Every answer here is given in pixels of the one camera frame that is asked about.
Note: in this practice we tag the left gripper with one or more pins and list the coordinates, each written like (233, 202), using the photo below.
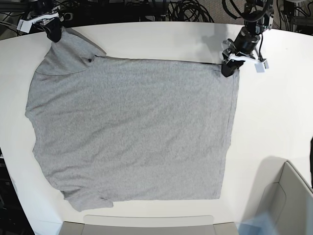
(235, 53)

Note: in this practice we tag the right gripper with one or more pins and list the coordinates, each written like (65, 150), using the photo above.
(54, 31)

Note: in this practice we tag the grey T-shirt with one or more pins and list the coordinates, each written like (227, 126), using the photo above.
(111, 130)

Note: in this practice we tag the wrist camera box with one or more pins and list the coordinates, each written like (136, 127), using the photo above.
(24, 26)
(261, 66)

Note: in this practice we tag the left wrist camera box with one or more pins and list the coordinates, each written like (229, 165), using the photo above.
(261, 66)

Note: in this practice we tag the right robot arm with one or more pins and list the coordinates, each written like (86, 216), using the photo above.
(40, 7)

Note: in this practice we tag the grey bin right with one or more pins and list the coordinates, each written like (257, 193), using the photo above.
(286, 207)

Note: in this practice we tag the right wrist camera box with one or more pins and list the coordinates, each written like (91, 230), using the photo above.
(24, 26)

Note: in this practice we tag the blue cloth in corner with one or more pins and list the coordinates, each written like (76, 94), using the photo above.
(256, 224)

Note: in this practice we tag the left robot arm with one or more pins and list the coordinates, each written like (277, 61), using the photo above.
(258, 17)

